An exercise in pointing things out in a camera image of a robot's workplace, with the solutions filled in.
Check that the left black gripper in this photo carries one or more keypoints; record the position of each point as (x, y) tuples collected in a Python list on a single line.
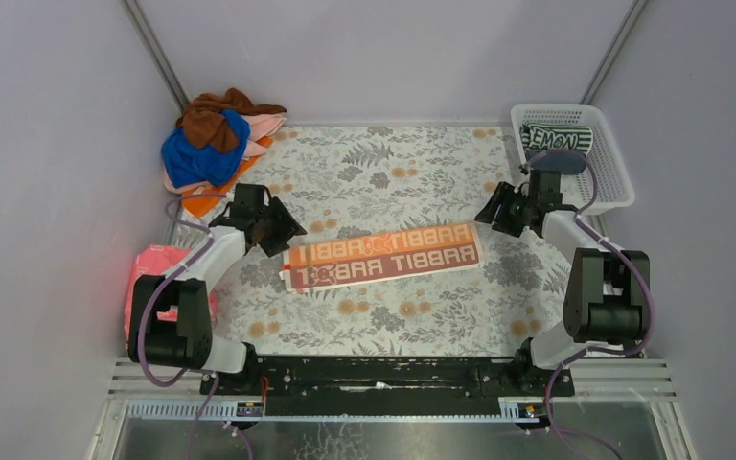
[(266, 225)]

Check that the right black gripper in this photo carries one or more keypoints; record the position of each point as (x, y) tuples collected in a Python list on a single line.
[(511, 207)]

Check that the orange blue rabbit towel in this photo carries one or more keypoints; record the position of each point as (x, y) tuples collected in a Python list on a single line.
[(387, 256)]

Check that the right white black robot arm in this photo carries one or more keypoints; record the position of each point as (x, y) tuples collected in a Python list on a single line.
[(608, 306)]

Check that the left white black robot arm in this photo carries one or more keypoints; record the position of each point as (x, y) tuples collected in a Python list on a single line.
[(170, 322)]

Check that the floral table mat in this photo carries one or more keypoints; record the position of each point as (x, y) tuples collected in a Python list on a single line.
[(343, 182)]

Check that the striped lemon rolled towel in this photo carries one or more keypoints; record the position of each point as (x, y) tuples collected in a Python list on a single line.
[(538, 137)]

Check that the dark blue rolled towel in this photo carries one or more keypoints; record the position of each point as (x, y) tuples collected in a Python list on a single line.
[(563, 161)]

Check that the light pink towel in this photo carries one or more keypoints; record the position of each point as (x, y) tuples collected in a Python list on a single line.
[(261, 126)]

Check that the white plastic basket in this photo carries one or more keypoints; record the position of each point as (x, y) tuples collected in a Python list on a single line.
[(606, 175)]

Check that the brown towel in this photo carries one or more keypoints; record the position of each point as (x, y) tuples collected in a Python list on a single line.
[(205, 125)]

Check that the pink patterned towel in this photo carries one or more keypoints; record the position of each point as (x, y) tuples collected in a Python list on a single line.
[(155, 260)]

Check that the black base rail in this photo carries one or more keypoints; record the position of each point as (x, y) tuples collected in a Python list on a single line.
[(388, 386)]

